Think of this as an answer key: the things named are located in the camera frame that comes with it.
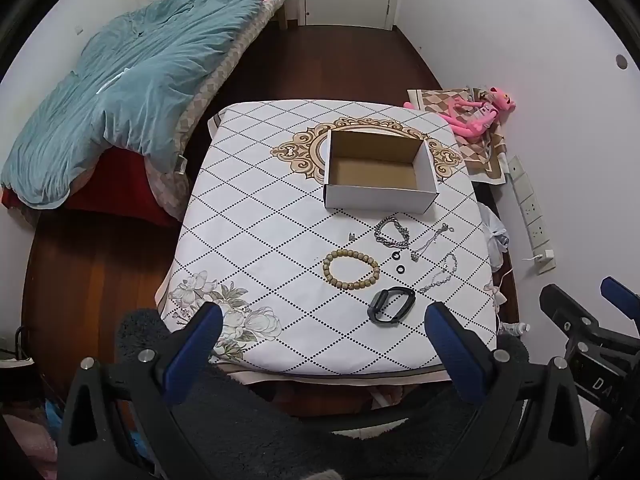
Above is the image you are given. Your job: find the white diamond pattern tablecloth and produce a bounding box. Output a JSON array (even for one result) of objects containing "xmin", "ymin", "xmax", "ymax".
[{"xmin": 156, "ymin": 100, "xmax": 496, "ymax": 382}]

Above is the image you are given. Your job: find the white cardboard box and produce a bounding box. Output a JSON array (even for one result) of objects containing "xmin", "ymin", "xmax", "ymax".
[{"xmin": 323, "ymin": 129, "xmax": 439, "ymax": 214}]

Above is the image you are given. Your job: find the bed with checkered mattress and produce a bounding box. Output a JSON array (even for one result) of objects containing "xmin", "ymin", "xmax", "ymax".
[{"xmin": 0, "ymin": 0, "xmax": 292, "ymax": 226}]

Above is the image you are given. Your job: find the white plastic bottle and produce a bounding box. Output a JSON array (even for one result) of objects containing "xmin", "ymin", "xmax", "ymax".
[{"xmin": 498, "ymin": 323, "xmax": 530, "ymax": 338}]

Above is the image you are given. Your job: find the thin silver chain bracelet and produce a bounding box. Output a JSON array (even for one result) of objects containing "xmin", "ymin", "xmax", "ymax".
[{"xmin": 410, "ymin": 222, "xmax": 456, "ymax": 262}]

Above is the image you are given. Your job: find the silver beaded chain bracelet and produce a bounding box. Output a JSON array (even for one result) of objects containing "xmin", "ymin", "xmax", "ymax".
[{"xmin": 416, "ymin": 252, "xmax": 458, "ymax": 295}]

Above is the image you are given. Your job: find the chunky silver chain bracelet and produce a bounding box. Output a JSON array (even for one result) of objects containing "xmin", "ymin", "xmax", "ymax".
[{"xmin": 373, "ymin": 214, "xmax": 412, "ymax": 250}]

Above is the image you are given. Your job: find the pink panther plush toy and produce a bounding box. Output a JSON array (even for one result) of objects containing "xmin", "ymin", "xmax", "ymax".
[{"xmin": 404, "ymin": 87, "xmax": 516, "ymax": 140}]

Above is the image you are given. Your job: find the teal blue duvet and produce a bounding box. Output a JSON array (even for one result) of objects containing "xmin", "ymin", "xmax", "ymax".
[{"xmin": 0, "ymin": 0, "xmax": 263, "ymax": 209}]

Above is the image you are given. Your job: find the white power strip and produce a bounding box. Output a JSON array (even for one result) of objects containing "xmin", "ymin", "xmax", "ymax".
[{"xmin": 509, "ymin": 156, "xmax": 555, "ymax": 275}]

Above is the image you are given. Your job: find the black fitness band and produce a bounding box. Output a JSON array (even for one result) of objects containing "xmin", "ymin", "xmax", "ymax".
[{"xmin": 367, "ymin": 286, "xmax": 416, "ymax": 326}]

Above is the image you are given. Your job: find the wooden bead bracelet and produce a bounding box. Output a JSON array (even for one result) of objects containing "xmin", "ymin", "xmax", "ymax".
[{"xmin": 322, "ymin": 250, "xmax": 382, "ymax": 292}]

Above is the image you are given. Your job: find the white plastic bag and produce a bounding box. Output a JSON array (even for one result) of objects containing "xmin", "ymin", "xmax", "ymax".
[{"xmin": 477, "ymin": 203, "xmax": 510, "ymax": 272}]

